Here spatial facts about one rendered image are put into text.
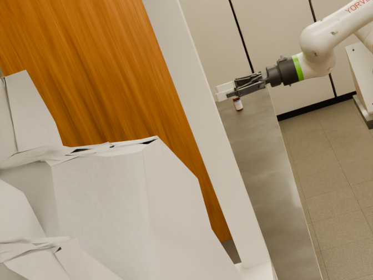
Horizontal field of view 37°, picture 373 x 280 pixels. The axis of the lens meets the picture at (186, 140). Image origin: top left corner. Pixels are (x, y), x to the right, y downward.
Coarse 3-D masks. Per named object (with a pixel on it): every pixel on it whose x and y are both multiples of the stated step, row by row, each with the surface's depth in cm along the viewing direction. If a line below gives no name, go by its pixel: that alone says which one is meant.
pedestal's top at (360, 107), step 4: (352, 96) 253; (356, 96) 250; (356, 100) 246; (356, 104) 246; (360, 104) 241; (360, 108) 237; (364, 108) 236; (360, 112) 239; (364, 112) 232; (364, 116) 229; (368, 116) 227; (372, 116) 226; (364, 120) 232; (368, 120) 224; (372, 120) 224; (368, 124) 224; (372, 124) 224; (372, 128) 225
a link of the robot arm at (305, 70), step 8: (296, 56) 191; (296, 64) 189; (304, 64) 189; (312, 64) 186; (320, 64) 185; (328, 64) 186; (304, 72) 190; (312, 72) 189; (320, 72) 189; (328, 72) 190
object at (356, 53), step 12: (348, 48) 241; (360, 48) 239; (348, 60) 243; (360, 60) 237; (372, 60) 236; (360, 72) 235; (360, 84) 233; (372, 84) 232; (360, 96) 238; (372, 96) 230; (372, 108) 228
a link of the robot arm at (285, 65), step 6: (282, 54) 192; (282, 60) 192; (288, 60) 191; (276, 66) 193; (282, 66) 190; (288, 66) 190; (294, 66) 189; (282, 72) 190; (288, 72) 190; (294, 72) 190; (282, 78) 191; (288, 78) 191; (294, 78) 191; (288, 84) 194
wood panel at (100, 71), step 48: (0, 0) 155; (48, 0) 154; (96, 0) 153; (0, 48) 160; (48, 48) 159; (96, 48) 159; (144, 48) 158; (48, 96) 165; (96, 96) 164; (144, 96) 163; (192, 144) 168
